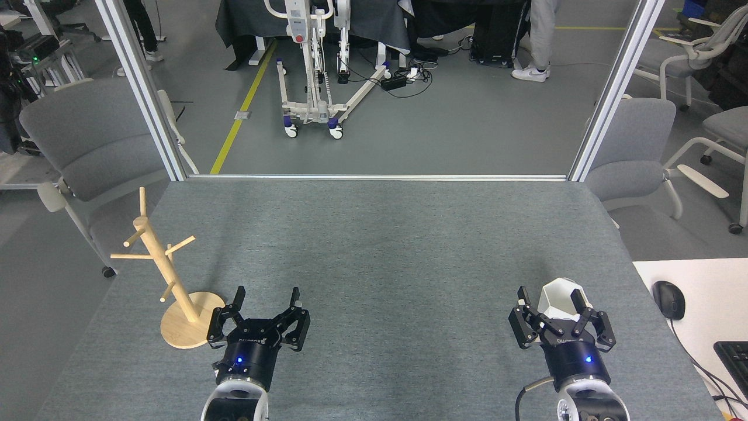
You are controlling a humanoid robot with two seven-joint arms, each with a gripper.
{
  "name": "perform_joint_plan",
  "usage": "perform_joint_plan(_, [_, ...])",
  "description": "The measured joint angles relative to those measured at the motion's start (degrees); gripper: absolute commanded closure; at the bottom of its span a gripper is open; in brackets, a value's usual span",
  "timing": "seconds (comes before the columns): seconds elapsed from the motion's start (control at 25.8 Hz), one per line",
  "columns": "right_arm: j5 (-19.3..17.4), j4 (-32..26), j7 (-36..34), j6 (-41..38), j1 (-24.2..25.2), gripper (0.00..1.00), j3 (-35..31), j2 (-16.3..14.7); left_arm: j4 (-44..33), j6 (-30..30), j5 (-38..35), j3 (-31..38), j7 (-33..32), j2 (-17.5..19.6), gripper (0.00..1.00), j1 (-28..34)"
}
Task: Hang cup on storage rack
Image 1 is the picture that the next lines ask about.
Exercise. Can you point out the white stand on wheels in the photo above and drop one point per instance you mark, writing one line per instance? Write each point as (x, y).
(318, 108)

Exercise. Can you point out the white hexagonal cup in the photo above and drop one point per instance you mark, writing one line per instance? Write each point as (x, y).
(558, 298)

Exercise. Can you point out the white mesh office chair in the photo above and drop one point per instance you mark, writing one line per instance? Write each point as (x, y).
(695, 52)

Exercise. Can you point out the white desk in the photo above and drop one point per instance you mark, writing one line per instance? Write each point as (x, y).
(713, 292)

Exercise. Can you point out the silver aluminium post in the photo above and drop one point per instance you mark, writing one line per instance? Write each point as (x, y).
(146, 93)
(613, 93)

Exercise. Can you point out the person in dark trousers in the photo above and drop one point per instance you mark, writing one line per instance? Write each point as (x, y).
(140, 23)

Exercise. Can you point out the dark grey table cloth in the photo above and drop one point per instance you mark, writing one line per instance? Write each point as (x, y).
(362, 23)

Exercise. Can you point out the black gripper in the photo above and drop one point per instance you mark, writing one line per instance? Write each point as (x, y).
(575, 359)
(251, 351)

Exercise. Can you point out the wooden cup rack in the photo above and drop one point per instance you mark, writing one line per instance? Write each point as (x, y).
(193, 327)

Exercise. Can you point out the white power strip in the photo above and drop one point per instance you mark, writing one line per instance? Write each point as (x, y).
(414, 72)

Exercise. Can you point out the black equipment case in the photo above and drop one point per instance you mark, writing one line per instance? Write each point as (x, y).
(497, 35)

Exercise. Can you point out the black keyboard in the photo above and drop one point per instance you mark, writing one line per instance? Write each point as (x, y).
(735, 362)

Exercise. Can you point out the black power adapter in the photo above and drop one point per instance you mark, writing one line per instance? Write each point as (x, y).
(394, 82)

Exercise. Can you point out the equipment rack with green light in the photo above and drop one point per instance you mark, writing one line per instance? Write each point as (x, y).
(41, 58)

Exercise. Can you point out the black computer mouse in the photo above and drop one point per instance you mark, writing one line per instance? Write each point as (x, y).
(669, 299)

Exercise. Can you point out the silver table edge rail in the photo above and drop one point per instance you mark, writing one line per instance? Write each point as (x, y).
(374, 177)

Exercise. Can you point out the metal floor plate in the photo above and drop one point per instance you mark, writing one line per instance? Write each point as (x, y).
(242, 115)

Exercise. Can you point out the grey chair with beige armrests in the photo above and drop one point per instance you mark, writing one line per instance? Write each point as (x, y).
(631, 146)
(93, 140)

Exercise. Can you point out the grey chair with white frame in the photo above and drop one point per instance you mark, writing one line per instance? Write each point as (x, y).
(727, 126)

